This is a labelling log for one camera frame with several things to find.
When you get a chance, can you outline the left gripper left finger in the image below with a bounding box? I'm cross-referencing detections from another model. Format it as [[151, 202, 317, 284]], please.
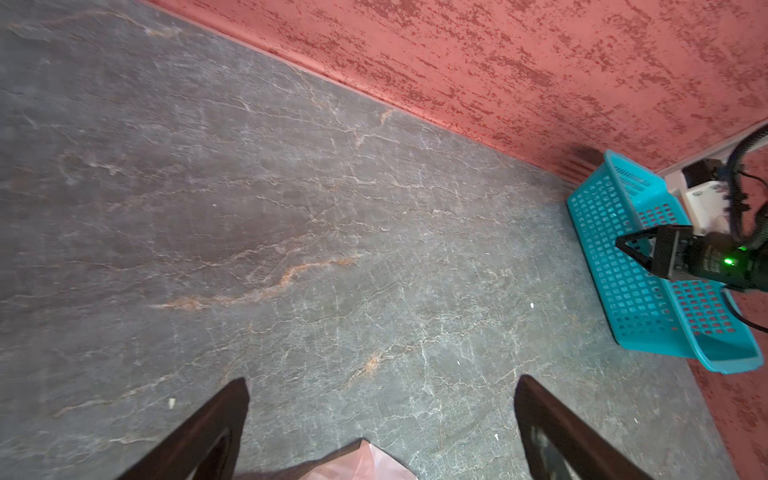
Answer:
[[120, 378, 250, 480]]

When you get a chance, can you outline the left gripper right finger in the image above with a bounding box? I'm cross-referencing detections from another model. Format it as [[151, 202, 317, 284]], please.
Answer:
[[514, 375, 650, 480]]

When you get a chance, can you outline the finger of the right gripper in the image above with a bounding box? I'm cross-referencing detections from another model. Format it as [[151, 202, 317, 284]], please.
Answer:
[[615, 227, 658, 252], [623, 248, 654, 275]]

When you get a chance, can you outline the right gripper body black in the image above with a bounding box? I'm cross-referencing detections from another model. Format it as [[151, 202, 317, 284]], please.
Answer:
[[651, 225, 767, 292]]

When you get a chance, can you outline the pink plastic bag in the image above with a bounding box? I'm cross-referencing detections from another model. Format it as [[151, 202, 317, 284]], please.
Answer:
[[300, 439, 418, 480]]

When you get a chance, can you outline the teal plastic basket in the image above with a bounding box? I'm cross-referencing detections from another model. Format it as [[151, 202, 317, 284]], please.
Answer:
[[567, 150, 764, 374]]

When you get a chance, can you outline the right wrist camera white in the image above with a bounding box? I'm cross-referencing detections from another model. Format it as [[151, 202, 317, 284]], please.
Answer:
[[664, 158, 730, 236]]

